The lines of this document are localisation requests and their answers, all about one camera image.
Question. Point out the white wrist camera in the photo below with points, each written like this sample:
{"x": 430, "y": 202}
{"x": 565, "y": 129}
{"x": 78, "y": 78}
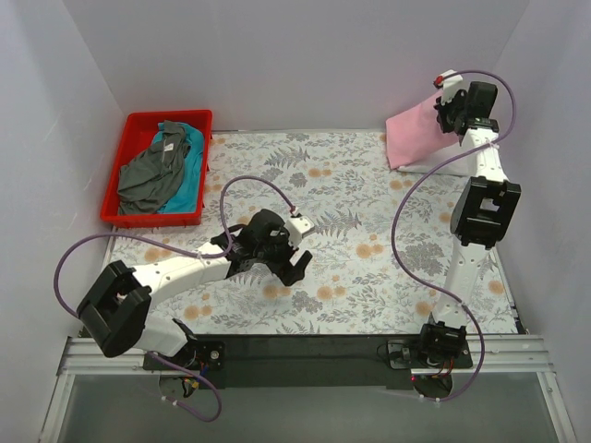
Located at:
{"x": 449, "y": 83}
{"x": 298, "y": 227}

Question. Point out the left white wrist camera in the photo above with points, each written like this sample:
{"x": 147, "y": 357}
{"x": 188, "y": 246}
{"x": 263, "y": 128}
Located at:
{"x": 298, "y": 227}

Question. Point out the grey t shirt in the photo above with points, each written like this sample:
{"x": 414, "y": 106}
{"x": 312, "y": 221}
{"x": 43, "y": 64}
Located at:
{"x": 154, "y": 176}

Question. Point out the teal t shirt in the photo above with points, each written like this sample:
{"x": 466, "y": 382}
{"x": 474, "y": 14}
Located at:
{"x": 186, "y": 196}

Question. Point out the floral table mat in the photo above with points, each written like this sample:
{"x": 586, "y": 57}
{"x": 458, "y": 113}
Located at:
{"x": 381, "y": 248}

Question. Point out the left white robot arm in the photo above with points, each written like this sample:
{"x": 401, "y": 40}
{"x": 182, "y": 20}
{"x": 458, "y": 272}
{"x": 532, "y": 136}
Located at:
{"x": 116, "y": 311}

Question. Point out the red plastic bin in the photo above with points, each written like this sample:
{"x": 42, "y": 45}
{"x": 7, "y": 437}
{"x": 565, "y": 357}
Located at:
{"x": 137, "y": 134}

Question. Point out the pink t shirt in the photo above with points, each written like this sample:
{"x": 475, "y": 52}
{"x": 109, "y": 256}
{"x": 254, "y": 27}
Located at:
{"x": 414, "y": 140}

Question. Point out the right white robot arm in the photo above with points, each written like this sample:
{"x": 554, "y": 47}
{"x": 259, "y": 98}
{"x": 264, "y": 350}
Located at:
{"x": 480, "y": 218}

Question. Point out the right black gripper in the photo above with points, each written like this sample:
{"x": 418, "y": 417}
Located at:
{"x": 447, "y": 111}

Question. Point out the folded white t shirt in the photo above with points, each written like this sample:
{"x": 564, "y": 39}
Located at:
{"x": 461, "y": 167}

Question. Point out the aluminium rail frame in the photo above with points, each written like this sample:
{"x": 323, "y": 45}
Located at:
{"x": 514, "y": 398}

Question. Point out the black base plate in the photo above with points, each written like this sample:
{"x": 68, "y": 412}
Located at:
{"x": 295, "y": 361}

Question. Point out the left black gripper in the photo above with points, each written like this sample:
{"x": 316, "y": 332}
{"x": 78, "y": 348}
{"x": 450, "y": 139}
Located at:
{"x": 281, "y": 257}

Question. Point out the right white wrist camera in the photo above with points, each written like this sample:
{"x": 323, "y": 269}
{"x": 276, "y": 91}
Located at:
{"x": 449, "y": 83}

